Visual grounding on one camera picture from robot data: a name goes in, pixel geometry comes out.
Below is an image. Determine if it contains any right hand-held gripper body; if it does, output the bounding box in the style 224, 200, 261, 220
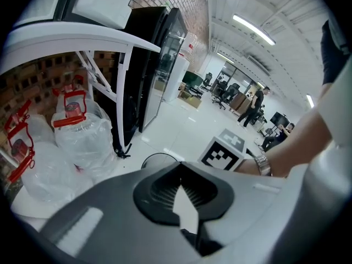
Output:
197, 128, 247, 173

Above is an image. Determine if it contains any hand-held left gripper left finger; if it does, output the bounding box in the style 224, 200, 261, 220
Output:
41, 161, 204, 264

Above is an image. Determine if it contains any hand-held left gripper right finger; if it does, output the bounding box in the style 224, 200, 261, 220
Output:
180, 161, 285, 264

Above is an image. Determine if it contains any person's right forearm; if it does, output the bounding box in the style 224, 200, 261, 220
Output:
235, 107, 334, 179

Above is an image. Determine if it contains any silver wristwatch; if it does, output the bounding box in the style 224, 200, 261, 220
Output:
253, 155, 272, 177

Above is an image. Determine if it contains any wooden cabinet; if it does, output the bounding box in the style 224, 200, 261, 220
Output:
229, 92, 252, 113

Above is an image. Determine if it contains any black office chair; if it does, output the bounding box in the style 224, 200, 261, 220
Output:
211, 82, 240, 110
202, 72, 214, 90

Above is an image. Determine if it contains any cardboard box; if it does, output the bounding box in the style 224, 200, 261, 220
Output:
177, 88, 205, 109

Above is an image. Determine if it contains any black monitor on stand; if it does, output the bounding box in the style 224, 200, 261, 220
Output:
269, 111, 289, 131

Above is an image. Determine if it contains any dark green round seat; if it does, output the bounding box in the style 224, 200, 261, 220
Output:
182, 70, 206, 88

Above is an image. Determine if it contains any black glass-door cabinet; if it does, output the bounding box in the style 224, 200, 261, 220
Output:
118, 6, 189, 148

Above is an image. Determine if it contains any person's black shirt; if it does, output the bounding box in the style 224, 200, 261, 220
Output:
320, 18, 352, 86

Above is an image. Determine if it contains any white table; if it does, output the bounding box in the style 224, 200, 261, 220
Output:
0, 20, 162, 159

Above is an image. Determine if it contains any black fridge door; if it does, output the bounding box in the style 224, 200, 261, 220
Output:
53, 0, 142, 30

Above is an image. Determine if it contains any bagged water jug red handle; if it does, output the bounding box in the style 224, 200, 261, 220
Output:
51, 75, 114, 175
4, 100, 96, 205

